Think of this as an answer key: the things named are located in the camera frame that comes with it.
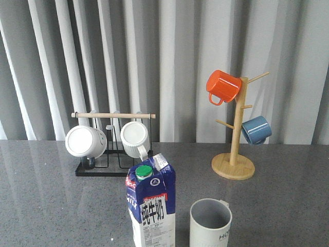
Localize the blue white milk carton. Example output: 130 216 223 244
125 153 176 246

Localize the white HOME mug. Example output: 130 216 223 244
189 198 232 247

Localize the white ribbed mug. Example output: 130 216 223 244
120 121 151 161

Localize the black mug rack wooden bar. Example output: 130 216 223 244
71 112 156 177

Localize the orange mug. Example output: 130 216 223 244
206 70 242 105

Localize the wooden mug tree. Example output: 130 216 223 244
211 72 269 180

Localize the white smiley mug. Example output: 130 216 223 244
65 126 107 158

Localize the blue mug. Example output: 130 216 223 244
241 116 272 145

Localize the grey pleated curtain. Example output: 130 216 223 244
1 1 328 145

